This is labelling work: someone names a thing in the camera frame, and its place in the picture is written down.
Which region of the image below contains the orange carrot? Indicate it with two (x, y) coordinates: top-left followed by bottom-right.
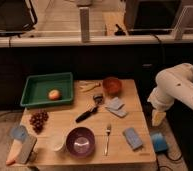
(5, 140), (22, 166)

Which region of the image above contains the silver fork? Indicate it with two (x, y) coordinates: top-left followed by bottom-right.
(104, 124), (112, 156)

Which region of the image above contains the black monitor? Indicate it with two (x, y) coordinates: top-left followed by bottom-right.
(0, 0), (38, 36)
(124, 0), (181, 35)

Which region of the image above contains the green plastic tray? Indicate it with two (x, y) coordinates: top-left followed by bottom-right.
(20, 72), (74, 108)

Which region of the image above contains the white horizontal rail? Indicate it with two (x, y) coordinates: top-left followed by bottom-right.
(0, 34), (193, 48)

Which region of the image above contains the black monitor right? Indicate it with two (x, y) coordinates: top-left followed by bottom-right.
(124, 0), (181, 35)

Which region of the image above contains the bunch of red grapes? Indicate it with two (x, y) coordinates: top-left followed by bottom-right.
(29, 111), (49, 134)

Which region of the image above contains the blue sponge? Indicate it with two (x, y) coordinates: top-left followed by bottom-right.
(123, 128), (143, 150)

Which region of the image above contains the white vertical post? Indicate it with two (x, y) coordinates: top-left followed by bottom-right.
(79, 7), (90, 43)

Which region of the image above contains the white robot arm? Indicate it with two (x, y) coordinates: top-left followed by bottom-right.
(147, 63), (193, 126)

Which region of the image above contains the black monitor left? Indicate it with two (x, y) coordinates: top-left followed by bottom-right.
(0, 0), (38, 36)

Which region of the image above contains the blue device on floor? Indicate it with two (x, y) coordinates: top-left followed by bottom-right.
(151, 133), (168, 153)

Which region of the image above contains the blue plastic cup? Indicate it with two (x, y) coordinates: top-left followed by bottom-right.
(10, 125), (28, 142)

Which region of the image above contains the purple bowl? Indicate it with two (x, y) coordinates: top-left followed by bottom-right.
(65, 127), (95, 158)

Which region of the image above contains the red-yellow apple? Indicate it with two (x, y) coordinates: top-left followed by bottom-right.
(48, 89), (61, 100)

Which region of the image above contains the orange-red bowl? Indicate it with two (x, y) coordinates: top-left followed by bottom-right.
(102, 77), (122, 95)

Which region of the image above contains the small black object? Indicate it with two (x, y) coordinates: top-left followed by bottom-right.
(115, 24), (126, 36)

